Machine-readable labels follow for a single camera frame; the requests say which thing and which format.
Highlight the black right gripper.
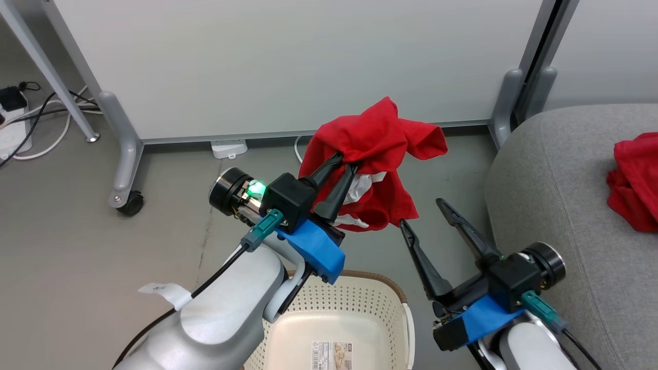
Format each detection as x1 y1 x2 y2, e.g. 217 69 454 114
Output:
399 198 566 317

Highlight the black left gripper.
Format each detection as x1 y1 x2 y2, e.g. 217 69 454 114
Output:
208 153 359 232

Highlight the red shirt with white print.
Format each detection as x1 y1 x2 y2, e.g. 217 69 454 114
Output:
298 96 449 233

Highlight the grey fabric sofa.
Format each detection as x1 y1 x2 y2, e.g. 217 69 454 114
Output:
484 104 658 370

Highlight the white plastic adapter box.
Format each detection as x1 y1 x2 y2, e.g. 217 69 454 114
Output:
211 139 248 159

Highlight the beige perforated laundry basket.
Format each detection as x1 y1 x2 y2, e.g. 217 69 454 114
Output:
242 270 416 370

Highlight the large white partition panel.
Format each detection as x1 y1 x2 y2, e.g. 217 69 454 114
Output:
41 0 545 144

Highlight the printed basket label sticker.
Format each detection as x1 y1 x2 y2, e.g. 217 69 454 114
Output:
310 341 354 370

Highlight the grey partition foot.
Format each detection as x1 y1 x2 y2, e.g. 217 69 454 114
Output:
524 67 558 121
98 91 144 209
488 68 524 150

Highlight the black caster wheel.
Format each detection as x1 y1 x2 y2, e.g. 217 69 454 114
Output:
116 190 144 216

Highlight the plain red garment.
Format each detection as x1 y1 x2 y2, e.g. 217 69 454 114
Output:
606 132 658 233

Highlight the grey slanted metal leg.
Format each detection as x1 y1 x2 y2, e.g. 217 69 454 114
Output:
0 0 100 143

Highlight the white power strip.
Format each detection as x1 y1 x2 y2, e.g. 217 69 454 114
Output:
0 105 32 160

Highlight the black power adapter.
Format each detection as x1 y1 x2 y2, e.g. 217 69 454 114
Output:
0 86 27 111

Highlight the white looped cable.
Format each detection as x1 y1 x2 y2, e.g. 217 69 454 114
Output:
294 135 314 164

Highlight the teal left cable connector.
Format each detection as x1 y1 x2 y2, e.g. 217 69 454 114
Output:
241 208 284 252

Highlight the teal cable connector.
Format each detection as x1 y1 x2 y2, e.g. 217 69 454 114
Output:
241 208 284 252
521 290 569 333

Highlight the teal right cable connector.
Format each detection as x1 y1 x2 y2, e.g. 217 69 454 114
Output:
521 290 569 333

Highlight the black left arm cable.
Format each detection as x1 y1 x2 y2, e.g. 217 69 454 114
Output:
112 242 252 370

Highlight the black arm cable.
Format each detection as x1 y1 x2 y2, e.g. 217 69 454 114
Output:
112 242 252 370
560 329 602 370

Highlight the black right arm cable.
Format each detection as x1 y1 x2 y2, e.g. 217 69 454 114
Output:
560 329 602 370

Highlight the white paper cable tag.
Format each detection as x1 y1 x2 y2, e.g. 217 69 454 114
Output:
138 282 192 310

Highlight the white floor cable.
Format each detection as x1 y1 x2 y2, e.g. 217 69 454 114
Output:
13 85 103 160

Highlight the black floor cable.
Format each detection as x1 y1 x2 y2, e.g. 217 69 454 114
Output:
0 81 101 168

